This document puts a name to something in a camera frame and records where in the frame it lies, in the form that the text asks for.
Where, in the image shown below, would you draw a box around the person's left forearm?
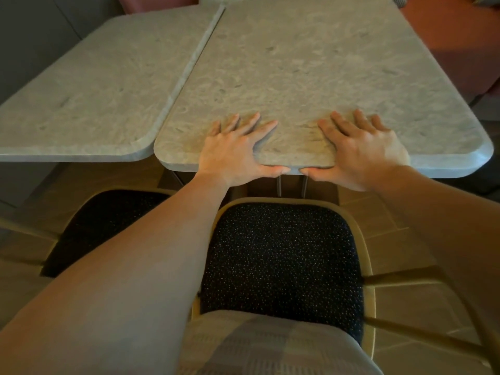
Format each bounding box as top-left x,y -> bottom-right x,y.
0,173 -> 232,375

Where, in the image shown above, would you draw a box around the metal table legs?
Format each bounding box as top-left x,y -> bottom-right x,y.
276,175 -> 310,199

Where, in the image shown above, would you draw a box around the pink upholstered seat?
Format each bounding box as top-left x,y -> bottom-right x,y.
116,0 -> 201,15

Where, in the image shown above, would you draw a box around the person's right forearm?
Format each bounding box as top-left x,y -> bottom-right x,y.
371,165 -> 500,348

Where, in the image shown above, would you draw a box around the person's right hand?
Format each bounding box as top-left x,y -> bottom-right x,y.
301,109 -> 411,192

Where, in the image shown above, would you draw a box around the red upholstered bench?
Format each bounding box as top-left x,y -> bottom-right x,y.
398,0 -> 500,99

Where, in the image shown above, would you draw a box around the wooden chair black speckled seat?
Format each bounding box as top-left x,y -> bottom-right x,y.
176,197 -> 500,375
0,186 -> 178,278

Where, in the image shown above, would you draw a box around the person's left hand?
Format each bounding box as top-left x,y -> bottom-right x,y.
197,112 -> 291,189

